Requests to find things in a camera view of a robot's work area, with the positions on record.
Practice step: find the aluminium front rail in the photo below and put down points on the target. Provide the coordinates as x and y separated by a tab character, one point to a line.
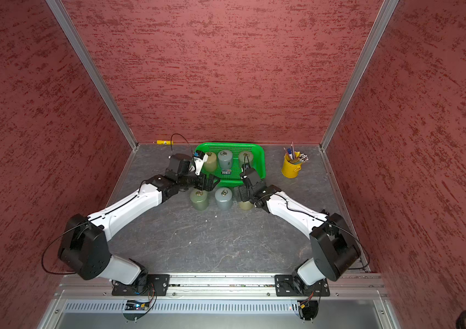
226	293

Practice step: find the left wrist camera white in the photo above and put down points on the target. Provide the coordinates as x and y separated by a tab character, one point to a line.
199	159

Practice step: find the green canister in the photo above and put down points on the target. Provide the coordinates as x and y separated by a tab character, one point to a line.
199	199
245	158

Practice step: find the yellow-green canister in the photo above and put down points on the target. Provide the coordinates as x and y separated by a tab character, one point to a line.
246	206
211	163

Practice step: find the green plastic basket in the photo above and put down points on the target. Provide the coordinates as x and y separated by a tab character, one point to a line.
233	177

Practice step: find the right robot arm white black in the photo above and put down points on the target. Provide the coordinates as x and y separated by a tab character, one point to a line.
334	248

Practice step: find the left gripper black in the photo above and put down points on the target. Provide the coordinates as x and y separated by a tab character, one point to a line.
209	185

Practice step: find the blue-grey canister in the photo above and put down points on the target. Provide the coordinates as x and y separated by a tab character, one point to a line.
224	198
225	159

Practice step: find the yellow glue stick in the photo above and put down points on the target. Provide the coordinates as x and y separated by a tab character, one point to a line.
163	142

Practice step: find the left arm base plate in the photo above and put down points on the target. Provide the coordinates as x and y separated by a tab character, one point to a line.
150	285

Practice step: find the yellow pen bucket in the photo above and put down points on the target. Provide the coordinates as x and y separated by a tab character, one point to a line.
291	167

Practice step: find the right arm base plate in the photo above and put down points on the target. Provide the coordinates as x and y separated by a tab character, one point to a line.
293	286

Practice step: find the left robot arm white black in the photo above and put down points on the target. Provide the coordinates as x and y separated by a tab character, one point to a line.
84	243

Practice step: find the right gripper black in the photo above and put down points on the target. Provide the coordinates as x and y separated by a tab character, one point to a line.
243	195

